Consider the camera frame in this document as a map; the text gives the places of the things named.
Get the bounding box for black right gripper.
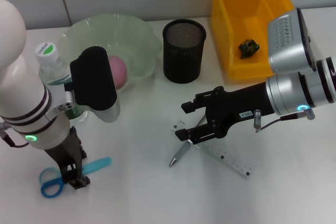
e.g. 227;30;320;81
175;81;276;145

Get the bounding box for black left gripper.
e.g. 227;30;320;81
43;125;92;190

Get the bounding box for blue scissors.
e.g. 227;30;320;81
39;156;113;198

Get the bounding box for clear plastic ruler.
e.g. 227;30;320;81
171;120;256;180

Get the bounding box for green plastic wrapper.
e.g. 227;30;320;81
238;39;260;59

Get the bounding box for pink peach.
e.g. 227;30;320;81
108;55;128;90

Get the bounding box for clear water bottle green label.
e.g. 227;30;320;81
35;41;89;124

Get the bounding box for silver ballpoint pen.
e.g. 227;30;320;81
168;116;207;168

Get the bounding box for black mesh pen holder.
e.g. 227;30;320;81
162;18;207;85

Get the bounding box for green glass fruit plate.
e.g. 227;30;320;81
57;13;163;93

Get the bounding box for yellow plastic storage bin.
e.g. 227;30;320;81
209;0;295;80

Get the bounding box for right gripper cable with plug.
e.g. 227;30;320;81
253;108;316;133

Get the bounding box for gripper cable with plug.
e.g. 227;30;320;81
253;108;316;133
0;121;29;148

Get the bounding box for left gripper cable with plug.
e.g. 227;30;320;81
0;121;29;148

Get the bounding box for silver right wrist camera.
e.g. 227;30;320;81
267;7;317;74

